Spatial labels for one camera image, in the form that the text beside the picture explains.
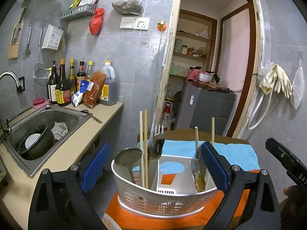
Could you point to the bag of dried goods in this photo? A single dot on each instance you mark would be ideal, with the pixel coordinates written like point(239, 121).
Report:
point(128, 7)

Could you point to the cream rubber gloves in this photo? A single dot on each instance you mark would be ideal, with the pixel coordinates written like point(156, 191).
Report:
point(276, 80)

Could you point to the red plastic bag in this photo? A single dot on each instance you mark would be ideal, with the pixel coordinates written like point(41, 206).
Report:
point(96, 22)

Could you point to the dark sauce bottle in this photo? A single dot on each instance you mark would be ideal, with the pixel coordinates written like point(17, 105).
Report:
point(62, 89)

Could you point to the hanging mesh strainer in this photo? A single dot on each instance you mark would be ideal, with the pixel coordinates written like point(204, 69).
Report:
point(40, 74)

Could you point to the silver ladle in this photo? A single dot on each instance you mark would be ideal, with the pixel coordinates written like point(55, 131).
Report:
point(127, 158)

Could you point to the gold spoon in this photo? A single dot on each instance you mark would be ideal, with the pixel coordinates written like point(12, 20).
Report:
point(199, 171)

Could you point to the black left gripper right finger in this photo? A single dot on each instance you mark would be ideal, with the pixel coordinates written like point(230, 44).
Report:
point(261, 210)

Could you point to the white plastic utensil caddy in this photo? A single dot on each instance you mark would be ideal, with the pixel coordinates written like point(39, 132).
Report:
point(177, 200)

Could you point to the silver steel spoon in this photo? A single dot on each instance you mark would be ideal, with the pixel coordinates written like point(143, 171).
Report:
point(154, 153)

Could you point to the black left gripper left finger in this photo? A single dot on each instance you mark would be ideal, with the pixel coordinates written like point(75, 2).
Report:
point(59, 200)

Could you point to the wooden storage shelf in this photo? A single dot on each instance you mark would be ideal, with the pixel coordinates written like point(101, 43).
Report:
point(195, 40)

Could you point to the clear plastic bag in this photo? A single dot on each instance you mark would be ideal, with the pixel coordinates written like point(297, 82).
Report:
point(297, 86)

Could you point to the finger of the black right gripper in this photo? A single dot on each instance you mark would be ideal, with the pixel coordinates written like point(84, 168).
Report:
point(295, 169)

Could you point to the blue white packet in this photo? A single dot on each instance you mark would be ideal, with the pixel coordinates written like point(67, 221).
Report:
point(78, 96)

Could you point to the beige countertop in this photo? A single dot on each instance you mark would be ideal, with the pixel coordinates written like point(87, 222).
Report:
point(17, 195)

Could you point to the large soy sauce jug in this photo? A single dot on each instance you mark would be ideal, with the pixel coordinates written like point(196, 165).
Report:
point(108, 94)

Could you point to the brown spice packet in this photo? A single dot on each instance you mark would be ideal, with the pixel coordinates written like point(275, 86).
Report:
point(94, 89)

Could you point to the small silver spoon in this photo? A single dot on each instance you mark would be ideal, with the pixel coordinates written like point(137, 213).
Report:
point(156, 129)

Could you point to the light blue cloth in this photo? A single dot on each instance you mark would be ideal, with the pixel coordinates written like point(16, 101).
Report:
point(236, 154)

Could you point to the black pot in sink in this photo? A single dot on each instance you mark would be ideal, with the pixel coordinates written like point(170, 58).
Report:
point(36, 143)

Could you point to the grey wall basket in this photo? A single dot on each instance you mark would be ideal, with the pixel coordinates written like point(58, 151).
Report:
point(78, 12)

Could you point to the dark grey cabinet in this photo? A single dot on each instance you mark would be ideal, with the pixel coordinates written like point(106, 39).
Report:
point(199, 104)

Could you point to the white wall socket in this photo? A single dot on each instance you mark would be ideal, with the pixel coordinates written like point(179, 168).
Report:
point(135, 23)

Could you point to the person's right hand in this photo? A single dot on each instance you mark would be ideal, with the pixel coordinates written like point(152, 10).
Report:
point(293, 208)

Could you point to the steel sink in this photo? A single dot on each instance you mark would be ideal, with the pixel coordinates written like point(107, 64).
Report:
point(48, 115)

